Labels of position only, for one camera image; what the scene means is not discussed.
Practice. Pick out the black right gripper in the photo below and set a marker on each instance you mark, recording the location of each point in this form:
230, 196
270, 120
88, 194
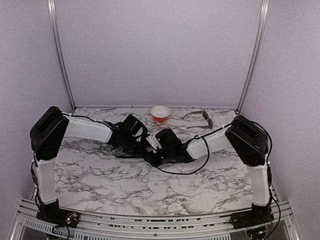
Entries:
152, 160

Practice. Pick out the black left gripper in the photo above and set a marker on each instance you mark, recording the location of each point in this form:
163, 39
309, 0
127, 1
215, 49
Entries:
141, 151

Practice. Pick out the brown translucent sunglasses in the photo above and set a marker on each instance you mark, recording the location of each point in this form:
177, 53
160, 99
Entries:
205, 118

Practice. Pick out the black woven glasses case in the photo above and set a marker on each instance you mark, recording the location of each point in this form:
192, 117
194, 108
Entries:
128, 155

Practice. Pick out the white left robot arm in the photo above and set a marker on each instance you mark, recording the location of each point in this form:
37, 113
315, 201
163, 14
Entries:
46, 136

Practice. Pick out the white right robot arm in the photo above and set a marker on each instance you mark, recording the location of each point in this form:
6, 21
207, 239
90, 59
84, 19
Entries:
250, 140

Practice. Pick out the white bowl orange outside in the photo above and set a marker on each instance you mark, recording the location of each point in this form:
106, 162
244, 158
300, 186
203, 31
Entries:
160, 113

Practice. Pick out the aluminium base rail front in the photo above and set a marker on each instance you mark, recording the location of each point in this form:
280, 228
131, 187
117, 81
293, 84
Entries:
102, 226

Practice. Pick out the aluminium frame post left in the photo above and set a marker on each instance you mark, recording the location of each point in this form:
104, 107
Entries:
59, 52

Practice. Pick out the aluminium frame post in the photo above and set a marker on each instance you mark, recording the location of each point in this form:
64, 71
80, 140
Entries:
260, 34
59, 52

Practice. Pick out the aluminium frame post right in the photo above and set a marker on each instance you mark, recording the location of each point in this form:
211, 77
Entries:
260, 34

